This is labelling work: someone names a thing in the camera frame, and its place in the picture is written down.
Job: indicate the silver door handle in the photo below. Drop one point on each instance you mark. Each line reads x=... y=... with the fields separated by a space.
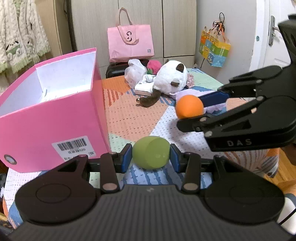
x=272 y=29

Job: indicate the pink floral cloth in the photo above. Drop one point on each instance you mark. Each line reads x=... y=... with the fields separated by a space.
x=190 y=81

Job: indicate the white tissue pack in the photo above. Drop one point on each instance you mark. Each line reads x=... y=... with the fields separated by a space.
x=145 y=86

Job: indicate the white plastic bag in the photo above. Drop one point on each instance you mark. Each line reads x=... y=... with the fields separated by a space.
x=135 y=72

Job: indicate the colourful paper bag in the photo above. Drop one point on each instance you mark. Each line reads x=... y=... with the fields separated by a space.
x=214 y=45

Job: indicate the orange soft ball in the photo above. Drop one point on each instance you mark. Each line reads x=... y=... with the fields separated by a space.
x=189 y=106

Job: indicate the pink fluffy plush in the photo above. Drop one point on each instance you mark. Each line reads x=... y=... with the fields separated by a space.
x=153 y=67

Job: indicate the purple plush cloud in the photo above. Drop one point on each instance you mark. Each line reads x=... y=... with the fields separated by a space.
x=215 y=105

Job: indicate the white door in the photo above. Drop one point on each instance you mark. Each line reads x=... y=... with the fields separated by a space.
x=263 y=55

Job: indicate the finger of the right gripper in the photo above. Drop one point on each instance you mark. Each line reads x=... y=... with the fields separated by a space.
x=245 y=85
x=242 y=122

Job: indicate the patchwork table cloth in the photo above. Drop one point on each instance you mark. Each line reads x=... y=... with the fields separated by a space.
x=127 y=123

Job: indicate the green soft ball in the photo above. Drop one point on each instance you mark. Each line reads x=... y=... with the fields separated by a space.
x=151 y=152

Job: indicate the white panda plush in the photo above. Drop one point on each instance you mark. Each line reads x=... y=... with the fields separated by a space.
x=170 y=79

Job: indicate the black suitcase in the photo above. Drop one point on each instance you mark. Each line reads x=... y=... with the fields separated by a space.
x=118 y=69

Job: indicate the pink cardboard box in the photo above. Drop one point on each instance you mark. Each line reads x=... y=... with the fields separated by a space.
x=54 y=112

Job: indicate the beige wardrobe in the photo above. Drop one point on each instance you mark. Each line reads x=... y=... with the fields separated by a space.
x=169 y=25

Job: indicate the pink tote bag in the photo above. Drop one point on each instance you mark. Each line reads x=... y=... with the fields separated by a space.
x=130 y=41

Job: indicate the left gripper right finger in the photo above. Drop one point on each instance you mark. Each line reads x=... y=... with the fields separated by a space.
x=188 y=163

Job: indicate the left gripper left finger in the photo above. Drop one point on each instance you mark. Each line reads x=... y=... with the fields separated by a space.
x=110 y=165

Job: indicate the cream knitted cardigan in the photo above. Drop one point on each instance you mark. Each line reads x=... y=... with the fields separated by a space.
x=23 y=37

